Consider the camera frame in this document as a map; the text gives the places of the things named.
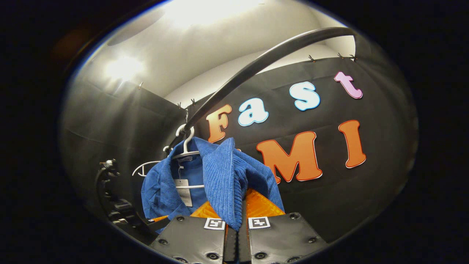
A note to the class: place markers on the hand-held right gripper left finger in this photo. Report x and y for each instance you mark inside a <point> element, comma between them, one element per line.
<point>231,245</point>

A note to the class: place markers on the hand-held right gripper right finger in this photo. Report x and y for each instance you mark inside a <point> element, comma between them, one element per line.
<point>244,245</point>

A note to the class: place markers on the row of small black clips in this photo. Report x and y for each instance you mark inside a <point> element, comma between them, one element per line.
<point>192,101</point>

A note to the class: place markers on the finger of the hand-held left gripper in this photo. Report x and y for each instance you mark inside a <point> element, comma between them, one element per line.
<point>159,223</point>

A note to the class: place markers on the white plastic hanger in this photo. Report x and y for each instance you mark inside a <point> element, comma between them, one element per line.
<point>187,145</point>
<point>146,164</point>

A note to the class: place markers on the black clothes rack rail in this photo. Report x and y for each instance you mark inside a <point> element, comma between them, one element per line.
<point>256,65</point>

